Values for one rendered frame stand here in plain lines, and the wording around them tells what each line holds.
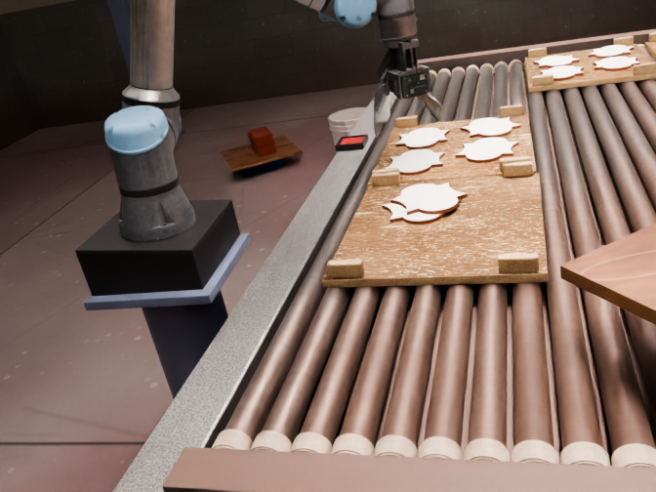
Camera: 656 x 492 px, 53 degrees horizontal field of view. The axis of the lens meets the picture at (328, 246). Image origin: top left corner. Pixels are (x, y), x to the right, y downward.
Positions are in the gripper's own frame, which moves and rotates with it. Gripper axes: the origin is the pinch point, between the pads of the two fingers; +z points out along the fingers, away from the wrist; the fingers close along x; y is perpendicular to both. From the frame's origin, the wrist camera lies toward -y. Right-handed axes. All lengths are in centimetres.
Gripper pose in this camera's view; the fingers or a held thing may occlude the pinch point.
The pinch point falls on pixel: (406, 129)
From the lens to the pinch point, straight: 149.4
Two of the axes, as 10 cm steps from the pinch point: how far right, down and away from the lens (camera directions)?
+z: 1.7, 8.9, 4.3
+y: 3.1, 3.6, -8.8
